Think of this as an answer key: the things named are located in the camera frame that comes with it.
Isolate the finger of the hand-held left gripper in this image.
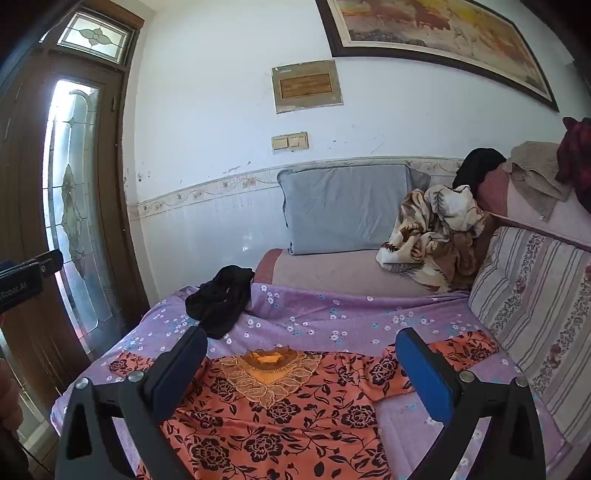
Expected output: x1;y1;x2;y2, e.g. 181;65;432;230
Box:
39;249;64;277

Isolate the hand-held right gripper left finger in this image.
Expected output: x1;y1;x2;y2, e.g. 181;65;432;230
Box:
54;325;208;480

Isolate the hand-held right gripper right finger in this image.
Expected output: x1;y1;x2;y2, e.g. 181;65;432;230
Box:
394;328;548;480

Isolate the orange black floral shirt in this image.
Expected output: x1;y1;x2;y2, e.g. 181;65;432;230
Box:
108;330;499;480

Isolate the person's left hand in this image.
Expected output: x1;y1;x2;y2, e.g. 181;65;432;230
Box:
0;357;25;433

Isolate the black garment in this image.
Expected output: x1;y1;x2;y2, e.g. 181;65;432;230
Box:
185;265;256;340

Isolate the purple floral bed sheet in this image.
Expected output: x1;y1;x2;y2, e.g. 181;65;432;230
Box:
50;282;568;480

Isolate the wooden stained glass door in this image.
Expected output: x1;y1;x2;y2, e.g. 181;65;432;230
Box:
0;48;151;409

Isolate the beige brown floral blanket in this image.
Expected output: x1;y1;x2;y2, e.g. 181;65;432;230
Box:
376;185;488;292

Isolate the pinkish beige mattress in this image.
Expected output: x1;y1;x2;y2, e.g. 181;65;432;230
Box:
255;248;467;298

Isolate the striped floral cushion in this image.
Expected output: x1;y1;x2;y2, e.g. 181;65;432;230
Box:
468;226;591;444

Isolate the grey pillow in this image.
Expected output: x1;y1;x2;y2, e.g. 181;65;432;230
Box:
277;164;430;256

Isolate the pink sofa backrest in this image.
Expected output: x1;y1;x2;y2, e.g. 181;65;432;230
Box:
475;166;591;252

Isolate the beige towel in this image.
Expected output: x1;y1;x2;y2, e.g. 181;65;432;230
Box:
503;141;575;221

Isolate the stained glass transom window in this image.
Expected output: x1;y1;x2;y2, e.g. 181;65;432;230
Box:
56;10;139;68

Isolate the red plaid cloth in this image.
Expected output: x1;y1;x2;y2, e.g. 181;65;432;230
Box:
555;117;591;199

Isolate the framed painting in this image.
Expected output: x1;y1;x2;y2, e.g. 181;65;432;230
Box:
315;0;560;113

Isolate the framed wall plaque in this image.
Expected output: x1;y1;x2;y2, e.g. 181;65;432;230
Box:
271;60;344;114

